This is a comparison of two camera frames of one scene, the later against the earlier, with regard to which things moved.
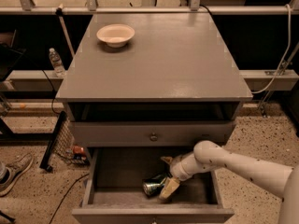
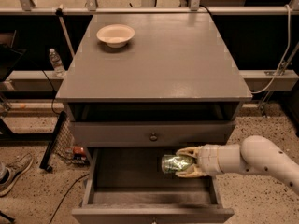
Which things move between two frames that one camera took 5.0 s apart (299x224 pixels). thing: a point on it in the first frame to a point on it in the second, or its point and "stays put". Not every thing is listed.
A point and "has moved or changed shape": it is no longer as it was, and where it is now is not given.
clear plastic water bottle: x=57 y=63 stays put
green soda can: x=151 y=187 has moved or changed shape
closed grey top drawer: x=152 y=133 stays put
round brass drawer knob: x=153 y=137 stays put
